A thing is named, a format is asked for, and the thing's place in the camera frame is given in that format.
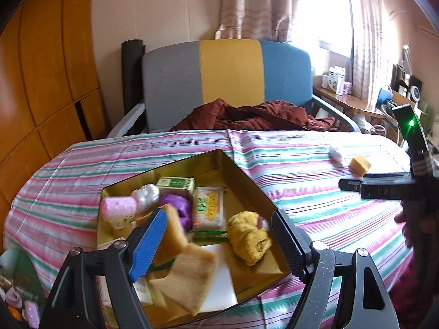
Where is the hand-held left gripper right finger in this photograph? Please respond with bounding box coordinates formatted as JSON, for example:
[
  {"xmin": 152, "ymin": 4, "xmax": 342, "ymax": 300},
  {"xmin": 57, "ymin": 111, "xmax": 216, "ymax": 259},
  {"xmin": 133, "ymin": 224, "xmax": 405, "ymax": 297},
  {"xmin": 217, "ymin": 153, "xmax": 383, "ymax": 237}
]
[{"xmin": 271, "ymin": 209, "xmax": 400, "ymax": 329}]

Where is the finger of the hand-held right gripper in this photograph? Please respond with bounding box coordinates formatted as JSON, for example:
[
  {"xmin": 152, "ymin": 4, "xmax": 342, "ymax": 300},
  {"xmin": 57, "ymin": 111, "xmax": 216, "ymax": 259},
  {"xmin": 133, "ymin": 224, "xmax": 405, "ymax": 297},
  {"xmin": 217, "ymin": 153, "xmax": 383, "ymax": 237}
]
[{"xmin": 338, "ymin": 172, "xmax": 410, "ymax": 199}]

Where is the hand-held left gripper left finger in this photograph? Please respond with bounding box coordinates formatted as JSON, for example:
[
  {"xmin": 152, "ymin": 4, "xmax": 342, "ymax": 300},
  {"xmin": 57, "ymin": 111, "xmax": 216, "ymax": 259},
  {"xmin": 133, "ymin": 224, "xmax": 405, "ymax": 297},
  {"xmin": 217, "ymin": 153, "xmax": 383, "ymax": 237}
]
[{"xmin": 40, "ymin": 207, "xmax": 167, "ymax": 329}]

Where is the yellow sponge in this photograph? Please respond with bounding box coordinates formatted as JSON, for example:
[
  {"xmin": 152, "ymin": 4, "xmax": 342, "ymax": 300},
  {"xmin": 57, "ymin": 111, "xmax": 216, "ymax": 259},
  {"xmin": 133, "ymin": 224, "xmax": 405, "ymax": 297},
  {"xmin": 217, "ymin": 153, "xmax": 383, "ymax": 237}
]
[
  {"xmin": 149, "ymin": 243, "xmax": 220, "ymax": 316},
  {"xmin": 151, "ymin": 204, "xmax": 189, "ymax": 268},
  {"xmin": 349, "ymin": 155, "xmax": 373, "ymax": 178}
]

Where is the yellow knitted toy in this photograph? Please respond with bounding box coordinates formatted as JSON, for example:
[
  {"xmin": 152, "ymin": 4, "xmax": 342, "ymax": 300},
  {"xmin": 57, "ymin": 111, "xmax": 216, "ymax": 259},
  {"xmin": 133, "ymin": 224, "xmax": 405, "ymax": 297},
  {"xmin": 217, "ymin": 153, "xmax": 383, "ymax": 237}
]
[{"xmin": 226, "ymin": 211, "xmax": 273, "ymax": 266}]

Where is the pink packet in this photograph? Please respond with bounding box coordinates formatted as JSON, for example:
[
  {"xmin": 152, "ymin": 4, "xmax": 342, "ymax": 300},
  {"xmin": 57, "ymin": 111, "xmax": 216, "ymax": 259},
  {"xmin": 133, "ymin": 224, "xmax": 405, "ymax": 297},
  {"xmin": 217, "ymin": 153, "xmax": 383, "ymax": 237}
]
[{"xmin": 100, "ymin": 195, "xmax": 138, "ymax": 222}]

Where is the purple packet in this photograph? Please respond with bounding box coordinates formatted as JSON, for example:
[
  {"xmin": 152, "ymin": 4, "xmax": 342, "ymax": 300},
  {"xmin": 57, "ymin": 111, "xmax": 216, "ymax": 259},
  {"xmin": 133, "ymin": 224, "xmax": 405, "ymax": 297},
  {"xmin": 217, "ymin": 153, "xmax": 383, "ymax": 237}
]
[{"xmin": 160, "ymin": 193, "xmax": 193, "ymax": 230}]

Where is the green tea box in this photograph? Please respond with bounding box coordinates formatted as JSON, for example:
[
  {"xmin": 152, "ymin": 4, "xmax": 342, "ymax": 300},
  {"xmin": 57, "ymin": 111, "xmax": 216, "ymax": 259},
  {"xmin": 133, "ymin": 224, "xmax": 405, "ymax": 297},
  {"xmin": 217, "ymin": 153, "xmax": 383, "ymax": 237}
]
[{"xmin": 156, "ymin": 176, "xmax": 196, "ymax": 192}]

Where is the cream cardboard box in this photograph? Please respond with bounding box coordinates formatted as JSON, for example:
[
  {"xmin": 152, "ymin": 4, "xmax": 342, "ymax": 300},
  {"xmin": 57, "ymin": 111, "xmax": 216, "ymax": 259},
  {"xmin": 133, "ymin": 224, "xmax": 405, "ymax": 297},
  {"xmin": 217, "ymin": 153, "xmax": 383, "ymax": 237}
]
[{"xmin": 132, "ymin": 243, "xmax": 240, "ymax": 313}]

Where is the gold tin box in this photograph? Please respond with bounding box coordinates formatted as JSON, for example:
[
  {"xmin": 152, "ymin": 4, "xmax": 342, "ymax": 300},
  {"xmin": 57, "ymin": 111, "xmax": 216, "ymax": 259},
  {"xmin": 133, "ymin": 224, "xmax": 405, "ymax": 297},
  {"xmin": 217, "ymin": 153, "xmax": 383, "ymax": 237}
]
[{"xmin": 97, "ymin": 149, "xmax": 292, "ymax": 329}]

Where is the person's right hand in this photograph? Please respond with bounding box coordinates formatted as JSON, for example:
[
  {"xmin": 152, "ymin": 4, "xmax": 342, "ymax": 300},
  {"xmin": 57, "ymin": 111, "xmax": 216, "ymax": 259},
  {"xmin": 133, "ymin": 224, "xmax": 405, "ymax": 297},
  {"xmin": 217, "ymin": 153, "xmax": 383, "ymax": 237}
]
[{"xmin": 394, "ymin": 197, "xmax": 439, "ymax": 249}]

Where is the light wooden rack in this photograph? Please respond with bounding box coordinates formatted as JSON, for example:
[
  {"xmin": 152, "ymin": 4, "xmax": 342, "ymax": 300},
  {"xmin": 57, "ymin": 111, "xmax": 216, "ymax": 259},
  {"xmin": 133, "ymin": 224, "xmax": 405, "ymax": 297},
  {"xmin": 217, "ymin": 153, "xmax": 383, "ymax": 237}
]
[{"xmin": 381, "ymin": 92, "xmax": 415, "ymax": 134}]

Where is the blue container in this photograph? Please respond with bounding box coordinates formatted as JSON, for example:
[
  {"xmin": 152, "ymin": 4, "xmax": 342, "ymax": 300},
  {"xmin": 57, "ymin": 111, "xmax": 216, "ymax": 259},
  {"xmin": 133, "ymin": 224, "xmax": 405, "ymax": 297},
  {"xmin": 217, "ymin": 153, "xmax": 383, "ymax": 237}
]
[{"xmin": 376, "ymin": 87, "xmax": 395, "ymax": 108}]

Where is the white crumpled item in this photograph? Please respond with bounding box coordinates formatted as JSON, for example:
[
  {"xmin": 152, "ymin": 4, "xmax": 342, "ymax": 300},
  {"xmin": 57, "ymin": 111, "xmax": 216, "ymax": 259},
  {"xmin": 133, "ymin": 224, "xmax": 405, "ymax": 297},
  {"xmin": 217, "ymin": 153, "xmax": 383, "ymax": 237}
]
[{"xmin": 328, "ymin": 144, "xmax": 347, "ymax": 167}]

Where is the black box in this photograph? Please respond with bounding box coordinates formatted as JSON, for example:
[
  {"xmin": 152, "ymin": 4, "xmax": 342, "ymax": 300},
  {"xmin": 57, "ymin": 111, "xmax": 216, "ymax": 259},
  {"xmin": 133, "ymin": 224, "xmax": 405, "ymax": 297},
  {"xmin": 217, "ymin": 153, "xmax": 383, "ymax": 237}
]
[{"xmin": 393, "ymin": 63, "xmax": 424, "ymax": 101}]

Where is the striped tablecloth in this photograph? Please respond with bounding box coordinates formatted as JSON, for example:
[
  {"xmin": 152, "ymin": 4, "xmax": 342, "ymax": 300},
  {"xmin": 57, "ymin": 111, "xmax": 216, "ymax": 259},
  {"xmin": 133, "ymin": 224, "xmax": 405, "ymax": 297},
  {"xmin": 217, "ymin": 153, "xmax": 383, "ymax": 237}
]
[{"xmin": 3, "ymin": 128, "xmax": 422, "ymax": 329}]

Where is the wooden side desk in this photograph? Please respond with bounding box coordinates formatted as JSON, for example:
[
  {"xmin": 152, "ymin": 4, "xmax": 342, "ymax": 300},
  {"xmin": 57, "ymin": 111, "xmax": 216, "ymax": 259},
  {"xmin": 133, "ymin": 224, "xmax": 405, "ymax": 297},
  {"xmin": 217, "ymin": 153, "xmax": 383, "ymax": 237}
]
[{"xmin": 313, "ymin": 86, "xmax": 388, "ymax": 117}]

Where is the white carton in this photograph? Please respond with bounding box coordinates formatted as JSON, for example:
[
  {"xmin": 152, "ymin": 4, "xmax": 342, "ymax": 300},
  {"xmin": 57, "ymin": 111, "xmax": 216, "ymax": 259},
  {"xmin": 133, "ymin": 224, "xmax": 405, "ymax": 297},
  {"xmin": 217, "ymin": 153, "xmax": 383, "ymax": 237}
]
[{"xmin": 328, "ymin": 65, "xmax": 347, "ymax": 95}]

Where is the dark red fabric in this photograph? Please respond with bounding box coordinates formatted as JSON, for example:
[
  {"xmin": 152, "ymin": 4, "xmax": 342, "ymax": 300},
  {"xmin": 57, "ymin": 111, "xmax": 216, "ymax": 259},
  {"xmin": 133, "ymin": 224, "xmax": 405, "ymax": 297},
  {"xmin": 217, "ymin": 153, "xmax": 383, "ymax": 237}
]
[{"xmin": 387, "ymin": 257, "xmax": 439, "ymax": 329}]

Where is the pink patterned curtain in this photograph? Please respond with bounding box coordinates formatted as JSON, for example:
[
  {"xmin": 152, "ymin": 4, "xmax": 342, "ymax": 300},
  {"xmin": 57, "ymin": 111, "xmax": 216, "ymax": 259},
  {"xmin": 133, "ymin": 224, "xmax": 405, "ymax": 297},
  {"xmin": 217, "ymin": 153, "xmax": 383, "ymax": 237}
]
[
  {"xmin": 214, "ymin": 0, "xmax": 302, "ymax": 43},
  {"xmin": 350, "ymin": 0, "xmax": 390, "ymax": 100}
]

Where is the green mat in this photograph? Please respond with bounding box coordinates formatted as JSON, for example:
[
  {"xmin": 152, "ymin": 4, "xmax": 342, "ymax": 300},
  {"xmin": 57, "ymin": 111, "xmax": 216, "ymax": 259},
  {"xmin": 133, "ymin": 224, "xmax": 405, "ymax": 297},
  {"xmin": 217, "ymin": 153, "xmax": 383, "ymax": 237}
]
[{"xmin": 0, "ymin": 247, "xmax": 45, "ymax": 329}]

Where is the pink dotted item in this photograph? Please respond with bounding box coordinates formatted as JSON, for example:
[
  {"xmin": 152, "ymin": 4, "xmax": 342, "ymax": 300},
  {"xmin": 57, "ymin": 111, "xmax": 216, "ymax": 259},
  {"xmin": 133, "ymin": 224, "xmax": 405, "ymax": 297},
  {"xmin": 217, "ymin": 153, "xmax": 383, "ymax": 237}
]
[{"xmin": 22, "ymin": 302, "xmax": 40, "ymax": 328}]

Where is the dark red cloth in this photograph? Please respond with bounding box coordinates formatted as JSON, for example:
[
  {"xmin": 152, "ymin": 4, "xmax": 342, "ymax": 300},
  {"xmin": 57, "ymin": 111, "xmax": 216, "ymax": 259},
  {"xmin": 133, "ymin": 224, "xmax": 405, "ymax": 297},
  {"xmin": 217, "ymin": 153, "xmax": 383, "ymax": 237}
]
[{"xmin": 170, "ymin": 99, "xmax": 337, "ymax": 132}]

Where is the pale round object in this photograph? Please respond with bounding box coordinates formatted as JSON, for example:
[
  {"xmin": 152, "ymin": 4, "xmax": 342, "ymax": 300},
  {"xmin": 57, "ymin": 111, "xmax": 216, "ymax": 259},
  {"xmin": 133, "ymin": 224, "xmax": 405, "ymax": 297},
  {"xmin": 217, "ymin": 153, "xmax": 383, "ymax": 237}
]
[{"xmin": 0, "ymin": 248, "xmax": 21, "ymax": 271}]

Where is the lilac fabric item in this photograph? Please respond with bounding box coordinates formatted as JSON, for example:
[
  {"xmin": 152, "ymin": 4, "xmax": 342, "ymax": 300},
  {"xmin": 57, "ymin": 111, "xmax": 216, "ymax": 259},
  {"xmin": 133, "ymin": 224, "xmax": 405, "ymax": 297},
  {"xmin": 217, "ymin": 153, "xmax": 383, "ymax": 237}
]
[{"xmin": 7, "ymin": 288, "xmax": 24, "ymax": 307}]

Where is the black rolled mat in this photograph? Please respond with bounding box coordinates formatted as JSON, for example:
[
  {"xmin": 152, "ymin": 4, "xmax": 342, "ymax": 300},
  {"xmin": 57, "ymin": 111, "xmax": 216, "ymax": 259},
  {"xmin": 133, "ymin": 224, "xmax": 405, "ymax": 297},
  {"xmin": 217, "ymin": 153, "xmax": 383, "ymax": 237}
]
[{"xmin": 121, "ymin": 39, "xmax": 145, "ymax": 134}]

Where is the grey yellow blue armchair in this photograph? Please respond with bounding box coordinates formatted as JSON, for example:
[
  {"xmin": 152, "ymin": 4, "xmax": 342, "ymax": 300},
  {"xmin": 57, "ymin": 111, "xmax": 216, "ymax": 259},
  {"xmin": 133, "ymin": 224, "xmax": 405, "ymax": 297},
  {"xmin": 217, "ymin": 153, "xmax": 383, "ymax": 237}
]
[{"xmin": 108, "ymin": 39, "xmax": 361, "ymax": 139}]

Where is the wooden wardrobe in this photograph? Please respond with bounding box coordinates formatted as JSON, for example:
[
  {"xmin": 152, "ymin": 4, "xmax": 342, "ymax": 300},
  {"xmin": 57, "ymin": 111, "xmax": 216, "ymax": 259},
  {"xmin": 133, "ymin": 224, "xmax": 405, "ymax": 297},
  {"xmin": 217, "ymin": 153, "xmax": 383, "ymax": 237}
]
[{"xmin": 0, "ymin": 0, "xmax": 110, "ymax": 206}]

